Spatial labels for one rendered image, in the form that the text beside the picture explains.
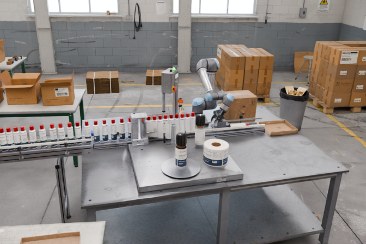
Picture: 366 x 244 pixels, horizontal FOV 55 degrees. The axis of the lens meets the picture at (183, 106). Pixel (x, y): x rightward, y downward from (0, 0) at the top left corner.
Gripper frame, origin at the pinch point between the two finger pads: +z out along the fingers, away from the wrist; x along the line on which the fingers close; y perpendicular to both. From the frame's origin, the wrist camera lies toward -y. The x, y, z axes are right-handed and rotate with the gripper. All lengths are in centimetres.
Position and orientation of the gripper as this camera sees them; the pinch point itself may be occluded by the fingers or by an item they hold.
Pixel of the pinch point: (211, 125)
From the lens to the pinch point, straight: 338.0
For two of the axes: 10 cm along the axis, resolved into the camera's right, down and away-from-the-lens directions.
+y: 2.5, 3.5, -9.0
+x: 8.3, 4.0, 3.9
